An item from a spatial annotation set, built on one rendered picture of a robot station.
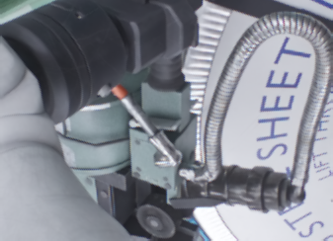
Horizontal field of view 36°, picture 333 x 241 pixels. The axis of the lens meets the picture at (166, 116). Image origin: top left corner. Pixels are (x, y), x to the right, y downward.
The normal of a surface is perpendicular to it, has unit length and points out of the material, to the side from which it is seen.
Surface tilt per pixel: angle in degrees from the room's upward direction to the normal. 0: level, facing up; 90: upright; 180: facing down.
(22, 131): 137
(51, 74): 94
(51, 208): 113
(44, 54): 94
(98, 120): 95
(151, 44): 129
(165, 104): 58
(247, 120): 90
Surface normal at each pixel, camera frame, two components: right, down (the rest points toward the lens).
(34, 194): -0.04, -0.80
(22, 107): 0.58, -0.27
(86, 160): -0.02, 0.60
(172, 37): -0.61, 0.48
